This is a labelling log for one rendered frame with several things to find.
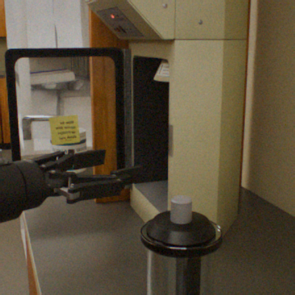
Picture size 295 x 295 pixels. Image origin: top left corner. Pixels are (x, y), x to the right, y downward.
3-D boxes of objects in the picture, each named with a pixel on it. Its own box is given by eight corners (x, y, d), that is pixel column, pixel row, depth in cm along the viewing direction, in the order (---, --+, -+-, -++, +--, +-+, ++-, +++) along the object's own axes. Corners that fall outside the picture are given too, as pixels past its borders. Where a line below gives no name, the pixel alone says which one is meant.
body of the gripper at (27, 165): (29, 174, 62) (81, 164, 68) (-3, 154, 67) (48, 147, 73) (26, 222, 64) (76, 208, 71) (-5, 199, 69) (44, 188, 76)
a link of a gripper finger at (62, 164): (44, 191, 71) (36, 189, 71) (73, 170, 81) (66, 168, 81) (46, 168, 69) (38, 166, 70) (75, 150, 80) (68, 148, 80)
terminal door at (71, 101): (125, 191, 127) (123, 47, 117) (14, 197, 121) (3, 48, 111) (124, 189, 128) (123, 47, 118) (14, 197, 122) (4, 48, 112)
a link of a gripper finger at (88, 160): (75, 170, 80) (72, 168, 80) (104, 164, 85) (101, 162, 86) (77, 154, 79) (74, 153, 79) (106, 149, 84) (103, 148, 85)
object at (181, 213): (196, 226, 65) (197, 184, 64) (227, 254, 57) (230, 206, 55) (137, 235, 62) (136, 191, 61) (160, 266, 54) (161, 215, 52)
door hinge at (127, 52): (130, 187, 128) (128, 48, 119) (132, 190, 126) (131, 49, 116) (124, 188, 128) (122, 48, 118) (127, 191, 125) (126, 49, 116)
